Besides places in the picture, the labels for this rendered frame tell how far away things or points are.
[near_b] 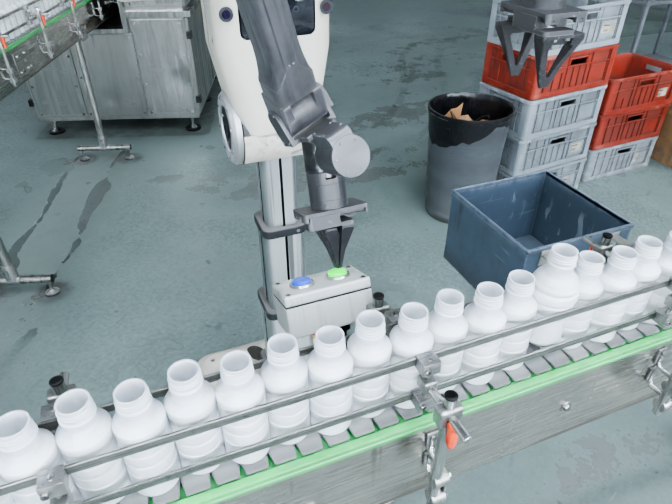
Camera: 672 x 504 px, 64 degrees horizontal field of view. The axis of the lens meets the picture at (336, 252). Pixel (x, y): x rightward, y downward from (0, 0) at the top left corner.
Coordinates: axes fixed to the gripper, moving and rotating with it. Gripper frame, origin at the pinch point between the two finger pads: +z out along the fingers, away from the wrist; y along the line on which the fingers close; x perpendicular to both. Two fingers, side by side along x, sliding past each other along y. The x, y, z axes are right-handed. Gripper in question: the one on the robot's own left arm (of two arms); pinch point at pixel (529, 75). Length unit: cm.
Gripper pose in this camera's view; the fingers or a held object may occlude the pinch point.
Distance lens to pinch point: 84.4
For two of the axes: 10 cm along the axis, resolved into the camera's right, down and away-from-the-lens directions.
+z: 0.0, 8.2, 5.7
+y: -3.6, -5.3, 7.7
